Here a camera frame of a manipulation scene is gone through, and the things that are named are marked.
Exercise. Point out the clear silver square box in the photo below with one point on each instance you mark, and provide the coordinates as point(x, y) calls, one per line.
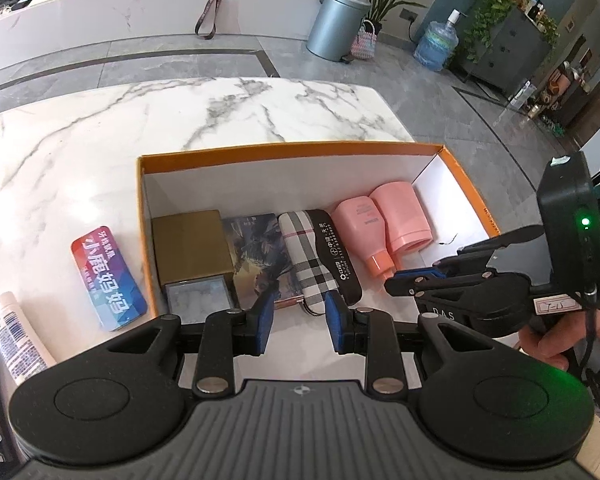
point(193, 301)

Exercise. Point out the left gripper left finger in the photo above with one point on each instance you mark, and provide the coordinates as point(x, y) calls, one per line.
point(228, 334)

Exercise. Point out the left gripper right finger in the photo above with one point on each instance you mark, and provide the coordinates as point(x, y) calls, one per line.
point(370, 333)

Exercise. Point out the right hand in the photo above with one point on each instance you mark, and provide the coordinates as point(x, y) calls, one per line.
point(550, 348)

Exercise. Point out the grey metal trash bin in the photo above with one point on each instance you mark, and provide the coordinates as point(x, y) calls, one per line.
point(335, 28)

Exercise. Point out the blue water jug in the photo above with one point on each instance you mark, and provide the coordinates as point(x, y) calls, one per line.
point(438, 43)

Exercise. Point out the white tube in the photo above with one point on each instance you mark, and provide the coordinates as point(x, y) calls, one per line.
point(21, 348)

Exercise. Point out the large pink bottle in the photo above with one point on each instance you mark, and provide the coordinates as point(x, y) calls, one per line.
point(408, 229)

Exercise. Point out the dark grey cabinet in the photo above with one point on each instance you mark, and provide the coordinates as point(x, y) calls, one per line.
point(518, 49)

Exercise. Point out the brown cardboard cube box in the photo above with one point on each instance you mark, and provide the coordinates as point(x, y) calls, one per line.
point(190, 247)

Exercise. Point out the dark illustrated book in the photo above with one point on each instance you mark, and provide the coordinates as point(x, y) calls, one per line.
point(258, 253)

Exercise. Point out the orange cardboard box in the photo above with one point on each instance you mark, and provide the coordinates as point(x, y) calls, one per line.
point(280, 177)

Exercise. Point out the woven basket bag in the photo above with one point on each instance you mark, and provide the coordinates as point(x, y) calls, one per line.
point(363, 46)

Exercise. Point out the red blue card pack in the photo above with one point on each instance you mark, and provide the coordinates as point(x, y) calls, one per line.
point(114, 294)

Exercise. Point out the pink pump lotion bottle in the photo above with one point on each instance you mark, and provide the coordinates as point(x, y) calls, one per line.
point(362, 229)

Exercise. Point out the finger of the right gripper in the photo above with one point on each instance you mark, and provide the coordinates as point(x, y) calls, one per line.
point(475, 257)
point(412, 282)

